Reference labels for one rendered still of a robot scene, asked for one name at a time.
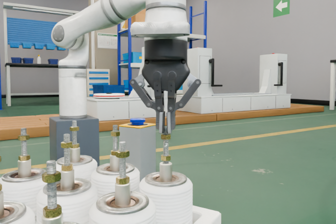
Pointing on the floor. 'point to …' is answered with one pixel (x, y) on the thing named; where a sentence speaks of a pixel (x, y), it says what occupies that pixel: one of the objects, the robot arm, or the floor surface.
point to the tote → (108, 89)
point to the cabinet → (96, 79)
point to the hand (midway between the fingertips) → (165, 121)
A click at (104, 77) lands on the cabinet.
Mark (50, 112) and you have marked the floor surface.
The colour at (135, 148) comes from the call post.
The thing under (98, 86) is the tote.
